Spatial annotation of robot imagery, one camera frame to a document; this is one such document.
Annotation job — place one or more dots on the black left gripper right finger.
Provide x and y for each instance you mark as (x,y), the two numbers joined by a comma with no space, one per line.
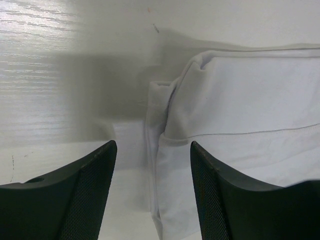
(235,206)

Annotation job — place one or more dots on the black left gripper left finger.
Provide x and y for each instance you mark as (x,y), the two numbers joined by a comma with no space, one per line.
(65,204)

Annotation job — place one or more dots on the white skirt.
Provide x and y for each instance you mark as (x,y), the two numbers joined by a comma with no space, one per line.
(257,111)

